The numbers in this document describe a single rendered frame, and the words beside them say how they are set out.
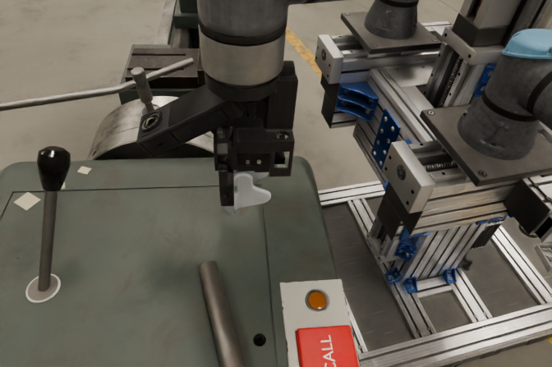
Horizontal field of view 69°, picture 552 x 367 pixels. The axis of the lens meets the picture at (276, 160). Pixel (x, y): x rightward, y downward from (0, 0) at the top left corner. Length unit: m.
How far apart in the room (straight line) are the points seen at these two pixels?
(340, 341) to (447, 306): 1.37
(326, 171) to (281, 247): 1.88
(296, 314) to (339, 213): 1.46
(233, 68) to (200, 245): 0.27
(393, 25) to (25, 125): 2.34
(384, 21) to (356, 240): 1.00
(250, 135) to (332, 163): 2.06
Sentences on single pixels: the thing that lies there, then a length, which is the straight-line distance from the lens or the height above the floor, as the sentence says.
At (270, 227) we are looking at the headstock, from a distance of 0.55.
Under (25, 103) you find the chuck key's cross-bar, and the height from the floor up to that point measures 1.32.
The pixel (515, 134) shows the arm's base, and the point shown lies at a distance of 0.91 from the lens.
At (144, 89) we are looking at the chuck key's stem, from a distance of 0.74.
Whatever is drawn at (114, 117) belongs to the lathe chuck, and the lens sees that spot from 0.81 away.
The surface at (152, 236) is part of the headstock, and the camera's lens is 0.56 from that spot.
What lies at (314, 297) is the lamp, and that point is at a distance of 0.50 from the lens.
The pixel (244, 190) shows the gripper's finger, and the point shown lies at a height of 1.35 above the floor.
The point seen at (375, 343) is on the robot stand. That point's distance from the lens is 1.66.
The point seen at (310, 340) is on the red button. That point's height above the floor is 1.27.
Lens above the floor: 1.70
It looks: 45 degrees down
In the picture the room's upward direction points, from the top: 5 degrees clockwise
